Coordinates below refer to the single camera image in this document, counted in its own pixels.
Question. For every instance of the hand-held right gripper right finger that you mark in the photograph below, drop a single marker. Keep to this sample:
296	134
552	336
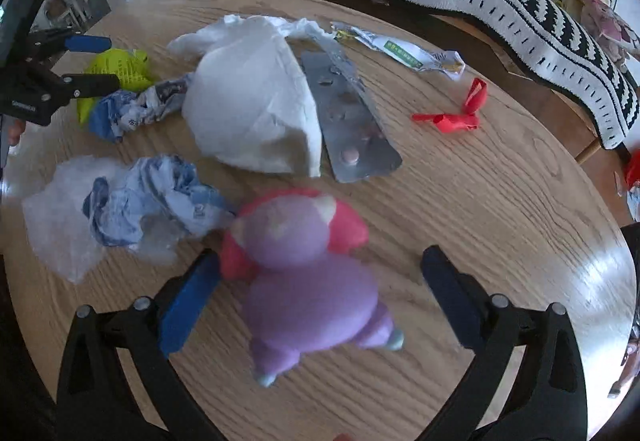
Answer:
450	303

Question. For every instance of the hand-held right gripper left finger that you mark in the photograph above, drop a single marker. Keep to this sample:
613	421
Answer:
190	306

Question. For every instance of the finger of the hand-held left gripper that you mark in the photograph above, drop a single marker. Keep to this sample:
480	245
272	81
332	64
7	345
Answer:
95	83
87	42

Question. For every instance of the yellow-green plastic ball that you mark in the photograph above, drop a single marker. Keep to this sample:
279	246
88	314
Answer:
125	66

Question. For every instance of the purple and pink plush toy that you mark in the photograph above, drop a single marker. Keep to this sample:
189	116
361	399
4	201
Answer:
300	291

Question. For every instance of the person's left hand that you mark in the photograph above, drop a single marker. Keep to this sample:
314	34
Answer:
15	131

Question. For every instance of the crumpled blue and white paper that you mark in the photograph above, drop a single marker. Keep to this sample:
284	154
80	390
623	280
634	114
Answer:
150	201
130	113

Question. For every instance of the clear plastic wrap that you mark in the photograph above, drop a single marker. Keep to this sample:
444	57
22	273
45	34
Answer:
55	221

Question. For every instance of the white tissue paper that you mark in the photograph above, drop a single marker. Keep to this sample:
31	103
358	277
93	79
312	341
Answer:
250	96

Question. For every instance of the red deflated balloon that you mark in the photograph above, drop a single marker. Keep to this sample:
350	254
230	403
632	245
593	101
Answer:
452	122

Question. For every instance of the silver pill blister pack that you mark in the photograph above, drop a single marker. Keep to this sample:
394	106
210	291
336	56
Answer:
350	121

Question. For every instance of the red plastic bag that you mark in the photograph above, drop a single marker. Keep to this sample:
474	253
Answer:
632	171

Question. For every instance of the white and green torn wrapper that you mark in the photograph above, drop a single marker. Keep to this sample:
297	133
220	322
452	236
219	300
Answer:
400	48

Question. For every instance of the floral cushion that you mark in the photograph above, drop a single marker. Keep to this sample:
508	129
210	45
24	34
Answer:
605	16

